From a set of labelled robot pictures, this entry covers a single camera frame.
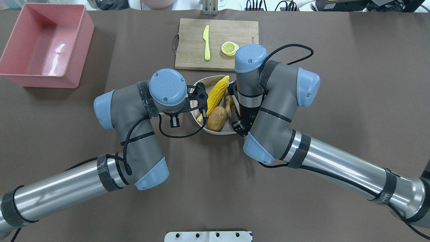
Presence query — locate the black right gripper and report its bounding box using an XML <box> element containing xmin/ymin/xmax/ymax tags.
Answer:
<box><xmin>232</xmin><ymin>108</ymin><xmax>257</xmax><ymax>136</ymax></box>

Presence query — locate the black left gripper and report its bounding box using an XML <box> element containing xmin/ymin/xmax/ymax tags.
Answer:
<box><xmin>165</xmin><ymin>84</ymin><xmax>208</xmax><ymax>128</ymax></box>

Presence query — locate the tan toy ginger root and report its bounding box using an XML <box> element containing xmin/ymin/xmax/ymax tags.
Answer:
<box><xmin>224</xmin><ymin>95</ymin><xmax>235</xmax><ymax>115</ymax></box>

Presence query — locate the brown toy potato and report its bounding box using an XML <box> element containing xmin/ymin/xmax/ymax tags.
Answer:
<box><xmin>206</xmin><ymin>106</ymin><xmax>227</xmax><ymax>131</ymax></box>

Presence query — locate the yellow toy corn cob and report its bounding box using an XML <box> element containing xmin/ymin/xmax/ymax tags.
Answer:
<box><xmin>206</xmin><ymin>75</ymin><xmax>230</xmax><ymax>117</ymax></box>

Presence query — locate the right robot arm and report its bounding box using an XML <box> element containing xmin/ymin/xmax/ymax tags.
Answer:
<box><xmin>235</xmin><ymin>44</ymin><xmax>429</xmax><ymax>228</ymax></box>

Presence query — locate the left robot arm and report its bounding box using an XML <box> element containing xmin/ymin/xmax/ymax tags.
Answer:
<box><xmin>1</xmin><ymin>69</ymin><xmax>208</xmax><ymax>239</ymax></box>

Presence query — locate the pink plastic bin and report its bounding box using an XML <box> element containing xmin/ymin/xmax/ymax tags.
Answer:
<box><xmin>0</xmin><ymin>3</ymin><xmax>95</xmax><ymax>88</ymax></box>

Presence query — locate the yellow lemon slice toy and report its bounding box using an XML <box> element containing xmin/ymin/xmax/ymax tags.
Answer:
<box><xmin>221</xmin><ymin>41</ymin><xmax>240</xmax><ymax>56</ymax></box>

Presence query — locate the bamboo cutting board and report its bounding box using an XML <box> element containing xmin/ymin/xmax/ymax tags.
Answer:
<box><xmin>174</xmin><ymin>18</ymin><xmax>259</xmax><ymax>71</ymax></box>

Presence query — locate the yellow plastic knife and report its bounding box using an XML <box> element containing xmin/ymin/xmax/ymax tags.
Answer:
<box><xmin>203</xmin><ymin>25</ymin><xmax>211</xmax><ymax>61</ymax></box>

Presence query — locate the aluminium frame post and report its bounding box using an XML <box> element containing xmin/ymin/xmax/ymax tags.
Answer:
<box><xmin>199</xmin><ymin>0</ymin><xmax>219</xmax><ymax>15</ymax></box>

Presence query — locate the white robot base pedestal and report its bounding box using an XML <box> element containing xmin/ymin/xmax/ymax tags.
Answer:
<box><xmin>164</xmin><ymin>230</ymin><xmax>253</xmax><ymax>242</ymax></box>

